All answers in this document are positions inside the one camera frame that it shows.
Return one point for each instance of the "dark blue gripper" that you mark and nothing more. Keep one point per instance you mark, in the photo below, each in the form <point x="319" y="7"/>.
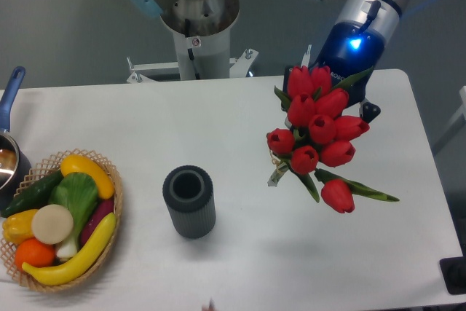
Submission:
<point x="349" y="51"/>

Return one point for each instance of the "red tulip bouquet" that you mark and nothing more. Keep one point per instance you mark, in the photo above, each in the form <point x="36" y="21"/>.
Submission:
<point x="319" y="133"/>

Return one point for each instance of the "white furniture leg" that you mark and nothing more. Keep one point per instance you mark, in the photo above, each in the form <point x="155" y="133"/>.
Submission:
<point x="452" y="127"/>

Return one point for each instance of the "black device at table edge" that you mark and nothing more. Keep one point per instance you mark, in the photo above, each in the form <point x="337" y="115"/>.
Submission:
<point x="453" y="272"/>

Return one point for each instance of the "dark grey ribbed vase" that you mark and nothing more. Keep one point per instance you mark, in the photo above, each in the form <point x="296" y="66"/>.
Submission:
<point x="188" y="195"/>

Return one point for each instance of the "purple eggplant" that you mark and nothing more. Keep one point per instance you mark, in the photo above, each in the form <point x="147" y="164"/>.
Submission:
<point x="102" y="209"/>

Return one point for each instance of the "yellow squash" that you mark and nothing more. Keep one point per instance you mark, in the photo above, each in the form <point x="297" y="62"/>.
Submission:
<point x="76" y="163"/>

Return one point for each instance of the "green bok choy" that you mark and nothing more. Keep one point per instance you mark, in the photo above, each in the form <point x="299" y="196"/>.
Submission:
<point x="78" y="193"/>

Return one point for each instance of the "woven wicker basket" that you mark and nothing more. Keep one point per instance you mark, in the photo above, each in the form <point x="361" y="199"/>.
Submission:
<point x="41" y="169"/>

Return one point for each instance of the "yellow banana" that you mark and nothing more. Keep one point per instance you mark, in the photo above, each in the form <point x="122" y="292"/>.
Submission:
<point x="81" y="262"/>

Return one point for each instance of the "beige round disc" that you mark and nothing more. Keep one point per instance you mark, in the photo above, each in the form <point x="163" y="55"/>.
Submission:
<point x="52" y="224"/>

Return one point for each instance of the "green cucumber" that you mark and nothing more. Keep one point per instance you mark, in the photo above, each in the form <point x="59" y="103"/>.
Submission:
<point x="34" y="196"/>

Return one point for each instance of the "orange fruit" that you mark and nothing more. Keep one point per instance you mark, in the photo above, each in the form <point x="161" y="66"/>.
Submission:
<point x="35" y="253"/>

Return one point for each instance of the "yellow bell pepper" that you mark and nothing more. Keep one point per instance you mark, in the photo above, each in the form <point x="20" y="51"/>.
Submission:
<point x="18" y="227"/>

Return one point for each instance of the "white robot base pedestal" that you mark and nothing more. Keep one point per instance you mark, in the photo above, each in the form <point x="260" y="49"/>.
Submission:
<point x="201" y="32"/>

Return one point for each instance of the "blue handled saucepan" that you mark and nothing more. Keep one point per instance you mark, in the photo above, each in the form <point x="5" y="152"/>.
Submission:
<point x="14" y="164"/>

